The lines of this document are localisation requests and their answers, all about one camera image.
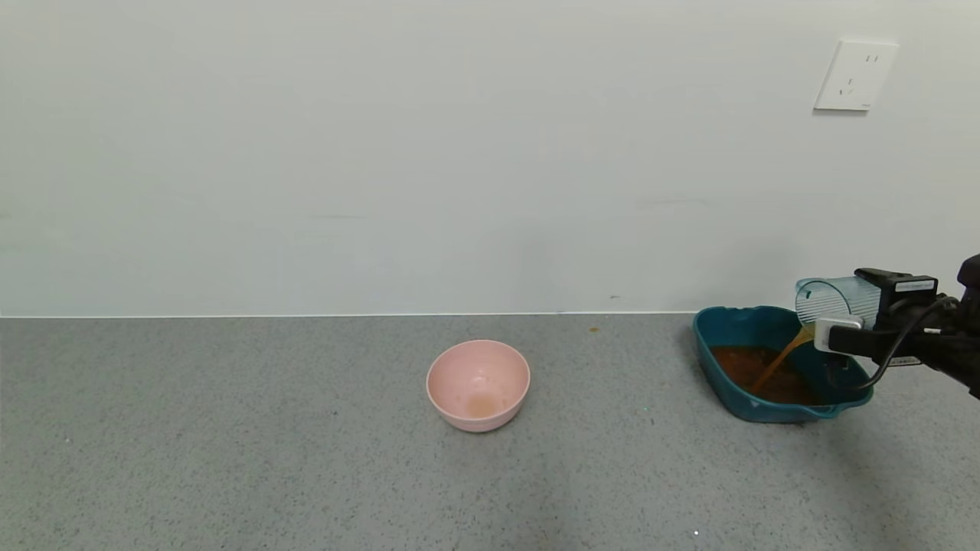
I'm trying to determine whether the white wall socket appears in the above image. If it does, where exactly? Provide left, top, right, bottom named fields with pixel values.
left=813, top=40, right=900, bottom=113

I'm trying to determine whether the transparent ribbed blue cup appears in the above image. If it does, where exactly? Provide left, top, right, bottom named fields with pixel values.
left=795, top=275, right=882, bottom=331

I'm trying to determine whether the pink plastic bowl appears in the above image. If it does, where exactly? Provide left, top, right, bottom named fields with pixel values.
left=426, top=340, right=531, bottom=434

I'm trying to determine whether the black camera cable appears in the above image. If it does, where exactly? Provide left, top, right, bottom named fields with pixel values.
left=838, top=295, right=962, bottom=391

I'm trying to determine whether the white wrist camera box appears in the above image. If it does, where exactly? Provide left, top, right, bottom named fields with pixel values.
left=814, top=316, right=864, bottom=354

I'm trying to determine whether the teal plastic tray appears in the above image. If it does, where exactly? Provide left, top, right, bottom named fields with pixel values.
left=693, top=306, right=875, bottom=425

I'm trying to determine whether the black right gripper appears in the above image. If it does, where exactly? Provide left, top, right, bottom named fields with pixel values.
left=828, top=267, right=958, bottom=366

